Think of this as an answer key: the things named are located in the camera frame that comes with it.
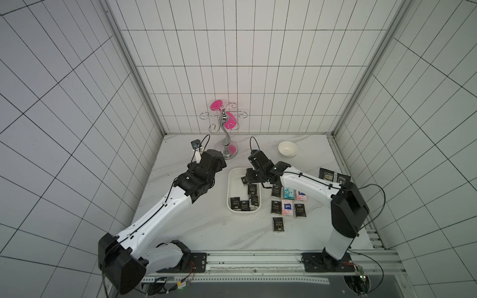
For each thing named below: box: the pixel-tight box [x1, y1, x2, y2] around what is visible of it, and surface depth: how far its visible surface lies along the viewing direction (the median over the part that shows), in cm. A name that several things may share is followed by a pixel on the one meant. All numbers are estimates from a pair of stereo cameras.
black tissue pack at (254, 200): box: [250, 193, 259, 207], surface depth 89 cm
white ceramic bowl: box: [277, 140, 299, 158], surface depth 110 cm
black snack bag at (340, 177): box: [336, 173, 352, 184], surface depth 100 cm
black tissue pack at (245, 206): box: [240, 200, 251, 212], surface depth 87 cm
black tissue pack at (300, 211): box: [294, 203, 307, 219], surface depth 87 cm
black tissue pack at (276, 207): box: [270, 200, 282, 215], surface depth 88 cm
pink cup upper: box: [209, 99, 223, 112], surface depth 97 cm
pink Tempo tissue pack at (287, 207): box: [281, 199, 294, 216], surface depth 87 cm
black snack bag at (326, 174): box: [318, 167, 335, 182], surface depth 101 cm
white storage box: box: [226, 167, 262, 213], surface depth 92 cm
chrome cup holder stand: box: [199, 102, 248, 161], surface depth 97 cm
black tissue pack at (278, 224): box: [272, 217, 285, 232], surface depth 83 cm
